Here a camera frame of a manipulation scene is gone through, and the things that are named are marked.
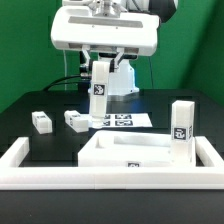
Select white desk tabletop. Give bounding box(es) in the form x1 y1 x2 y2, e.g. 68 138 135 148
78 130 196 167

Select white U-shaped fence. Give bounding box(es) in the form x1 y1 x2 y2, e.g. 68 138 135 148
0 136 224 190

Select black cables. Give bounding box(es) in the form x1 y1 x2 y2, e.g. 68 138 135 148
42 75 83 92

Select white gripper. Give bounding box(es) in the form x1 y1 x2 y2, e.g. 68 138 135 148
51 6 160 72

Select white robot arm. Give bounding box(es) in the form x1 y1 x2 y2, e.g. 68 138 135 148
51 0 178 98

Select AprilTag marker sheet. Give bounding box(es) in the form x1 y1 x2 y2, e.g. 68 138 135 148
104 113 152 128

